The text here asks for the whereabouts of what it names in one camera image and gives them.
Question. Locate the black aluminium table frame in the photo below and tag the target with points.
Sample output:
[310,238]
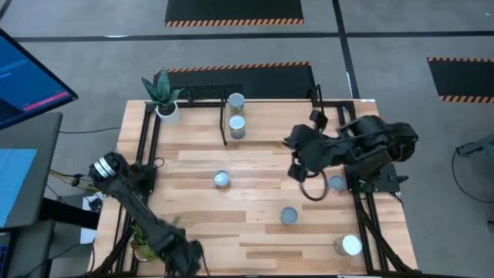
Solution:
[200,103]

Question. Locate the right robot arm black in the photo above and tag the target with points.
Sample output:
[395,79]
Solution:
[370,135]

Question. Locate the trailing succulent dark pot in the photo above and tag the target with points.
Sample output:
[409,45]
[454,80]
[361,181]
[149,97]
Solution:
[141,247]

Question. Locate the wooden shelf black legs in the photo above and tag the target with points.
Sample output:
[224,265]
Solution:
[270,123]

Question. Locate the tall can olive label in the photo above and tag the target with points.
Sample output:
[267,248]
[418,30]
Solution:
[349,245]

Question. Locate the snake plant white pot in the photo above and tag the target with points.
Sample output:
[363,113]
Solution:
[168,114]

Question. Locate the green polka dot can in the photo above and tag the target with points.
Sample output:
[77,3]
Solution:
[289,215]

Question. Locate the peas can blue yellow label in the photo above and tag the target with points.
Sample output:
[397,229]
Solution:
[237,124]

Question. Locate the white power strip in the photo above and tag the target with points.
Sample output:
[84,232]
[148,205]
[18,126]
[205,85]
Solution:
[89,201]

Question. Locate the can golden label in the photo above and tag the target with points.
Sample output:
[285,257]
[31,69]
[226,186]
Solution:
[222,178]

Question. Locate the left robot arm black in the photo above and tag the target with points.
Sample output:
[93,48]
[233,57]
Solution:
[131,201]

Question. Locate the tall can yellow label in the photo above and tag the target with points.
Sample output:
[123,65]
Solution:
[235,101]

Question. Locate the white box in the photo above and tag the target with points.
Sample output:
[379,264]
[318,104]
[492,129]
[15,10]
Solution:
[88,236]

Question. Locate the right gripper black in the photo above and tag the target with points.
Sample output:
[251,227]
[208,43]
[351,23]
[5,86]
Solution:
[308,144]

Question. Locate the black desk beam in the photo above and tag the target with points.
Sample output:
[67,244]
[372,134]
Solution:
[69,214]

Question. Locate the black hazard-striped floor mat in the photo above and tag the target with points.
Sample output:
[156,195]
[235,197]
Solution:
[463,77]
[270,81]
[231,9]

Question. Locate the light blue flat screen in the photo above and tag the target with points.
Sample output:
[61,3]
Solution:
[15,185]

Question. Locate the grey stand base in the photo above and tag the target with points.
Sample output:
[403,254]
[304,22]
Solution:
[480,146]

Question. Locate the computer monitor blue screen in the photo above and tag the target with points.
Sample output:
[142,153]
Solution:
[27,77]

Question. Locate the short can grey lid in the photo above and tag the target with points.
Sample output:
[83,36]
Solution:
[336,183]

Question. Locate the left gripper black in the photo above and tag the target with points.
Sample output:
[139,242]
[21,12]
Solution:
[185,253]

